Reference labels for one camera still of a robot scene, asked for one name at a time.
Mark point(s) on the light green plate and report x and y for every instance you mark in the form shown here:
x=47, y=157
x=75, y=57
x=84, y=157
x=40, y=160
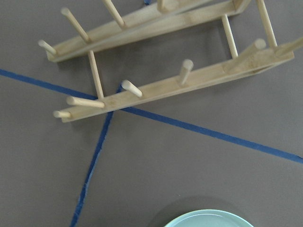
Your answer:
x=208, y=218

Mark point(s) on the wooden plate rack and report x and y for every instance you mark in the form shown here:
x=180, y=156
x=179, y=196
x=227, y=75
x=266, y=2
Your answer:
x=166, y=49

